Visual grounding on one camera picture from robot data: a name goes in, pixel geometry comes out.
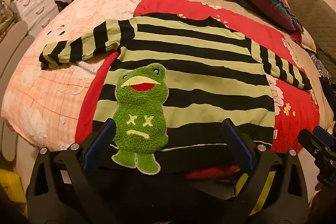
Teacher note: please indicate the cream pillow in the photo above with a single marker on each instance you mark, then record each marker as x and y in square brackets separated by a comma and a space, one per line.
[309, 41]

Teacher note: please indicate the person's yellow green jacket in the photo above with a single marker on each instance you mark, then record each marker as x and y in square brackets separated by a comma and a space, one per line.
[260, 192]

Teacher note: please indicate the grey padded bed footboard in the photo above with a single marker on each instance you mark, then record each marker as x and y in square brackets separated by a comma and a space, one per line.
[15, 56]

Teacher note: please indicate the red floral blanket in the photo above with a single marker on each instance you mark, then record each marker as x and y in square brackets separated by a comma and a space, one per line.
[296, 113]

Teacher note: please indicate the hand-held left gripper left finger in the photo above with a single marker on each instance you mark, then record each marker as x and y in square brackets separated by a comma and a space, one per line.
[101, 142]

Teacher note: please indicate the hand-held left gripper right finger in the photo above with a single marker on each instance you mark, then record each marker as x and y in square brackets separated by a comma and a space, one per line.
[237, 145]

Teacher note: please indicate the grey quilted headboard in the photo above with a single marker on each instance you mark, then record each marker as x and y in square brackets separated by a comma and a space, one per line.
[309, 8]

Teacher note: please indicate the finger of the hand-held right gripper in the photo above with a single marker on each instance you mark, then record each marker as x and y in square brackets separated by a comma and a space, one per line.
[321, 132]
[311, 141]

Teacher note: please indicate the yellow box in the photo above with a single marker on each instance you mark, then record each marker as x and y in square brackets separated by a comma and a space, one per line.
[10, 187]

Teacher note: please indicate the pink checked fluffy blanket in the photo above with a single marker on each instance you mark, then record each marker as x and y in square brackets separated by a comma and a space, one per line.
[52, 98]

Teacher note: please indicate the dark red patterned pillow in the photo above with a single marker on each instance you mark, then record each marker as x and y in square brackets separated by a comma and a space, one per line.
[296, 37]

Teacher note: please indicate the white drawer chest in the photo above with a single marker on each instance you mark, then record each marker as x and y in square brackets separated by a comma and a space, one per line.
[34, 6]

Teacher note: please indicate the cluttered side table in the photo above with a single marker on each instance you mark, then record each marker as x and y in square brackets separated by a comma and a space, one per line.
[6, 22]

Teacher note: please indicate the green black striped frog sweater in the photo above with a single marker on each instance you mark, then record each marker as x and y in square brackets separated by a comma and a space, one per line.
[197, 61]

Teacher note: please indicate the blue patterned cloth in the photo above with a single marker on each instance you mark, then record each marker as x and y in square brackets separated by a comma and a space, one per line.
[321, 65]

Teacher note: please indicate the multicoloured striped pillow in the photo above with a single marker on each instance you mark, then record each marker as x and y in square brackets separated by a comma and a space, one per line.
[265, 1]

